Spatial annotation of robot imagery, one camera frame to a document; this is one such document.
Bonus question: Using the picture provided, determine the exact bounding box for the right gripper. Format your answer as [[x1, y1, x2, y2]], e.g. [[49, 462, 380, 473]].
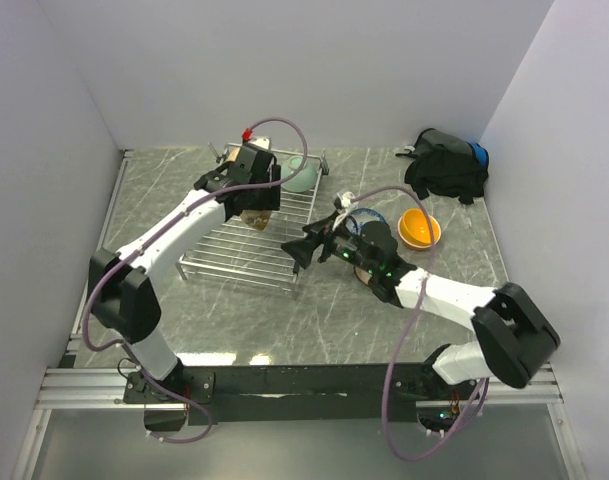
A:
[[281, 210, 378, 275]]

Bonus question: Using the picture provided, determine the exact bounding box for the tan bowl with floral band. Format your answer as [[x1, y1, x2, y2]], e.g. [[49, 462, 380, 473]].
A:
[[240, 210, 272, 231]]

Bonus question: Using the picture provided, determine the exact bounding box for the white and blue floral bowl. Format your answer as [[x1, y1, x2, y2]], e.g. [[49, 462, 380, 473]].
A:
[[345, 207, 387, 235]]

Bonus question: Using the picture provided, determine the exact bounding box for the pale green celadon bowl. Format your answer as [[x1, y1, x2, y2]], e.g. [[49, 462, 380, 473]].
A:
[[281, 156, 317, 193]]

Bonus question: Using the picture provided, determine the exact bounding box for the dark brown bowl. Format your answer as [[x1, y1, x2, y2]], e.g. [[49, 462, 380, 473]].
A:
[[354, 267, 372, 286]]

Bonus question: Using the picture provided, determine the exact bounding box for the yellow bowl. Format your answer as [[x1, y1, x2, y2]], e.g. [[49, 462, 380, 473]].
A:
[[397, 208, 441, 244]]

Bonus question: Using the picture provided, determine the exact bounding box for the beige bowl with brown marks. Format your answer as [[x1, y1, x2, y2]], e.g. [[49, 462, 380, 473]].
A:
[[226, 147, 240, 162]]

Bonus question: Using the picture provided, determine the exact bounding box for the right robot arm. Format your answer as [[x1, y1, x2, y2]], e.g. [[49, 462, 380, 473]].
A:
[[281, 213, 561, 399]]

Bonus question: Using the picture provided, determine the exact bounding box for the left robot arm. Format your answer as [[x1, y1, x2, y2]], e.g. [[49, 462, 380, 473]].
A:
[[81, 137, 280, 402]]

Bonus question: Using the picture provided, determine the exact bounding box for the black cloth bundle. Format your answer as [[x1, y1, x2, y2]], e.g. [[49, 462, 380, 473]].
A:
[[395, 128, 490, 205]]

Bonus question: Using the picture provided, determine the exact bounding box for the black base bar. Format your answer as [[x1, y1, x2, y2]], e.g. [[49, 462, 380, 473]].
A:
[[123, 363, 477, 426]]

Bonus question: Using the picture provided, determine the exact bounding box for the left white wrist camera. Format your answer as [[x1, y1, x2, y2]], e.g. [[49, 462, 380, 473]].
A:
[[241, 128, 272, 150]]

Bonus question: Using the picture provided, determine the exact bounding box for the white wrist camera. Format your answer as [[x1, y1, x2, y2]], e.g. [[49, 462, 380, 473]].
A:
[[241, 128, 272, 150], [333, 190, 358, 229]]

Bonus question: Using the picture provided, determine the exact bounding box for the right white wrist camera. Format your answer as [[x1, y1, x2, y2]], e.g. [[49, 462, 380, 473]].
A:
[[333, 190, 358, 229]]

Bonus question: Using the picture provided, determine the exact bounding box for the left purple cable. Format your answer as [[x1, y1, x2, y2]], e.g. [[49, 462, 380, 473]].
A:
[[81, 117, 309, 444]]

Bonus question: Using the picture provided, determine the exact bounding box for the metal wire dish rack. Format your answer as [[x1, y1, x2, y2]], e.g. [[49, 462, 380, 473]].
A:
[[176, 150, 330, 294]]

